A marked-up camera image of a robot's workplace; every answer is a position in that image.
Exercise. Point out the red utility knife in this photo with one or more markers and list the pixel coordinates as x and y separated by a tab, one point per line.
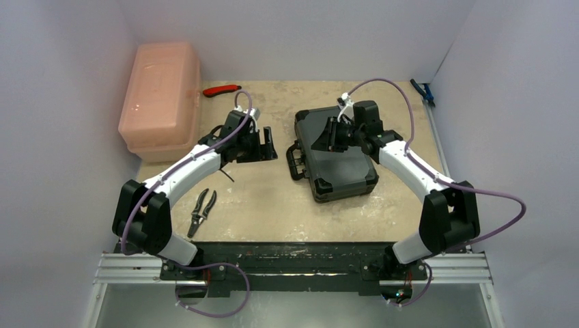
212	92

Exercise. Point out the blue handled pliers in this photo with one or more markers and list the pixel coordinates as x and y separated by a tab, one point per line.
425	92

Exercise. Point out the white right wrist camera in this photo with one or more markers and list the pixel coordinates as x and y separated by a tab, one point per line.
345	104

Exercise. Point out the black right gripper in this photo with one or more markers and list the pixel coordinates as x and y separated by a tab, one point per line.
337	137

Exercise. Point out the pink plastic storage box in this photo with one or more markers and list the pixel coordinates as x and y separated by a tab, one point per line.
160	120

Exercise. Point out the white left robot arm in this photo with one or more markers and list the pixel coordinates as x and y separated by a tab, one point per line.
142	218

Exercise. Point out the yellow tape measure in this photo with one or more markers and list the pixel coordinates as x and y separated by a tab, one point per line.
227	175

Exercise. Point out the black poker set case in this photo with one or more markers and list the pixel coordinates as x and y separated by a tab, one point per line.
331	175

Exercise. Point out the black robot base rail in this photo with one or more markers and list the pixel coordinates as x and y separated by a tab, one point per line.
297	267

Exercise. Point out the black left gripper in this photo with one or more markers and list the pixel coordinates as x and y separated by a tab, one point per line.
257	154

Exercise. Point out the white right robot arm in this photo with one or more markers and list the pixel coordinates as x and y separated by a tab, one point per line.
449	215

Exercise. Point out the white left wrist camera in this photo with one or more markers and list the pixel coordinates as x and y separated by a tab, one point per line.
254	113

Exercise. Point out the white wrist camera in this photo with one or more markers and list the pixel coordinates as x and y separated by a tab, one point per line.
345	104
254	113

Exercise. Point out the black handled pliers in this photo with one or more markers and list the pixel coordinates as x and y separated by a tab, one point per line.
201	211

